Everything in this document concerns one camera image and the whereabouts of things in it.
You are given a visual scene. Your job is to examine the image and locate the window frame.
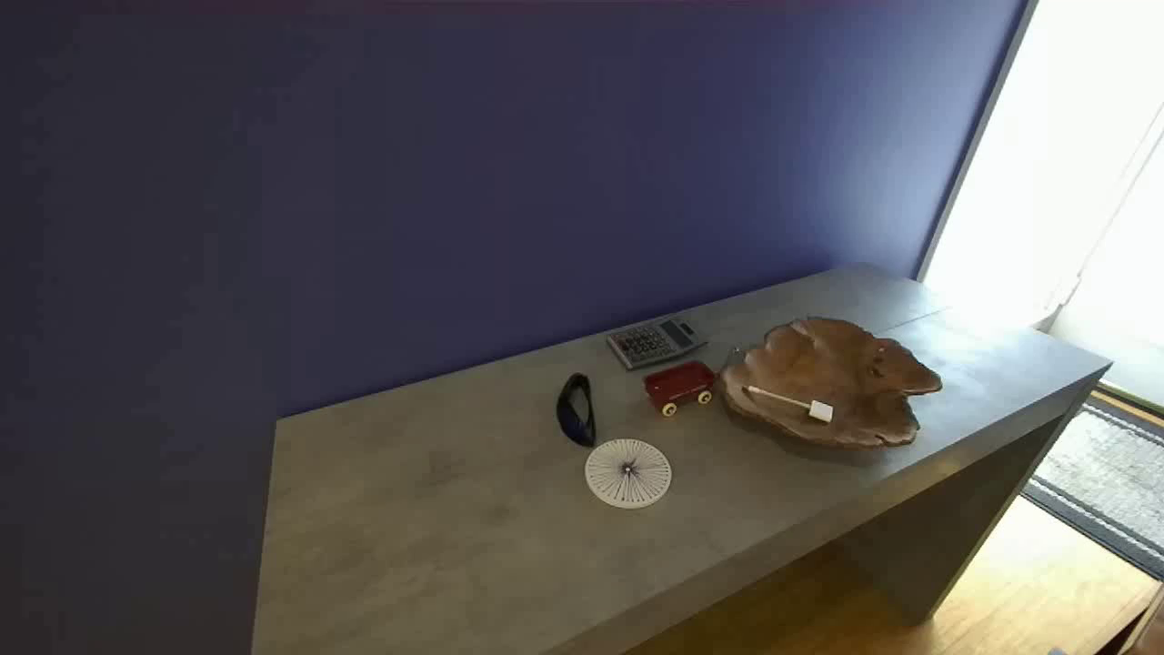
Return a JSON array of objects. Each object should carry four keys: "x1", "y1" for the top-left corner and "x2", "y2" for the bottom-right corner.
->
[{"x1": 914, "y1": 0, "x2": 1164, "y2": 582}]

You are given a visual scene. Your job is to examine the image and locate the grey calculator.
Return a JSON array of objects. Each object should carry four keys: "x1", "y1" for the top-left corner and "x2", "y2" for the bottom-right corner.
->
[{"x1": 605, "y1": 316, "x2": 704, "y2": 373}]

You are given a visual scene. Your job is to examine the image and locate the brown wooden plate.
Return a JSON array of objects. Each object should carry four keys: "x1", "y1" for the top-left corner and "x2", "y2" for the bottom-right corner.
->
[{"x1": 720, "y1": 311, "x2": 947, "y2": 454}]

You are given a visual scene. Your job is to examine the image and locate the white adapter cable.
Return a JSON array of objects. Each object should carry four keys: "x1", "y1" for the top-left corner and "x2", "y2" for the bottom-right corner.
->
[{"x1": 743, "y1": 383, "x2": 841, "y2": 427}]

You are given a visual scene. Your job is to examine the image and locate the white round disc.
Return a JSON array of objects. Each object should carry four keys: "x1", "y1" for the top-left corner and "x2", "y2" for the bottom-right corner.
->
[{"x1": 583, "y1": 435, "x2": 678, "y2": 509}]

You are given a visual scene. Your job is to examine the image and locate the red toy wagon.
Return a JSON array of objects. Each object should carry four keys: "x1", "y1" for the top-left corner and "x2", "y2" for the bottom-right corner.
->
[{"x1": 640, "y1": 361, "x2": 720, "y2": 423}]

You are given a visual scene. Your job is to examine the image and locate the black blue oval object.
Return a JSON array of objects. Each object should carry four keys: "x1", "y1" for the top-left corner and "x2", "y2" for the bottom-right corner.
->
[{"x1": 552, "y1": 372, "x2": 599, "y2": 452}]

